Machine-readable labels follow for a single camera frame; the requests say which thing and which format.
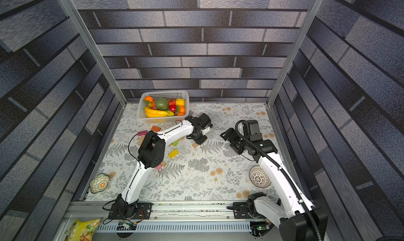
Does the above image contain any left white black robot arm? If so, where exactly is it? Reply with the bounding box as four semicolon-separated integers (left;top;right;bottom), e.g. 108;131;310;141
108;113;213;220

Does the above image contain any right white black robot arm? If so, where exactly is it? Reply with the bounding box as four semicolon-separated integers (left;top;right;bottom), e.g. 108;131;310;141
221;120;328;241

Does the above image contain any green block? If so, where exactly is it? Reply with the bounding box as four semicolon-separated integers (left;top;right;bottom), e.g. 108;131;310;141
171;139;180;146

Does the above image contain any yellow block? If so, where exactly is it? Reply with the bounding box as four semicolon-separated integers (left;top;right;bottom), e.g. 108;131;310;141
168;149;179;158

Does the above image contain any yellow toy pepper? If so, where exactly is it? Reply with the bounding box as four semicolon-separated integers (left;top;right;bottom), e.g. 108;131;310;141
175;99;185;107

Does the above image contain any white perforated bowl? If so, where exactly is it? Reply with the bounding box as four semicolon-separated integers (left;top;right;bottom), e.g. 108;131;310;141
249;166;271;188

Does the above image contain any orange block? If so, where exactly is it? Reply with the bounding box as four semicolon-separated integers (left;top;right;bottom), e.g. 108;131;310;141
151;126;162;132

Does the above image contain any green toy mango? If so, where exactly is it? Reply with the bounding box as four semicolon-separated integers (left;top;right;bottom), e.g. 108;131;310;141
154;97;169;111

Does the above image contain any white plastic basket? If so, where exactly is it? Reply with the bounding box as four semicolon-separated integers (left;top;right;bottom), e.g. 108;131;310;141
137;91;190;124

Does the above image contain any yellow toy banana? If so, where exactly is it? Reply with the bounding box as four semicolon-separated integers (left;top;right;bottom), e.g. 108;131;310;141
144;106;174;118

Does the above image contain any wood block near blue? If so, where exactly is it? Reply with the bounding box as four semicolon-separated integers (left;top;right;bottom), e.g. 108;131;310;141
138;135;145;146

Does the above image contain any purple block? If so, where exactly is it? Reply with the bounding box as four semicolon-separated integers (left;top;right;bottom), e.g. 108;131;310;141
137;130;148;136

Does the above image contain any orange toy fruit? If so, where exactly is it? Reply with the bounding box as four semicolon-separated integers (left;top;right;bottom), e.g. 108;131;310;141
144;96;154;103

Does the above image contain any patterned ceramic bowl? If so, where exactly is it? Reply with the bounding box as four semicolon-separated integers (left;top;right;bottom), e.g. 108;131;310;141
89;174;110;194

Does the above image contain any green snack bag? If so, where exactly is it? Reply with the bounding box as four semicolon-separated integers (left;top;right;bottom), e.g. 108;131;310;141
64;219;100;241

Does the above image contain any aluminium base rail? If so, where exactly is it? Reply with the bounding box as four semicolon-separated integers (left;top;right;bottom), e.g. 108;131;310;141
53;200;326;241

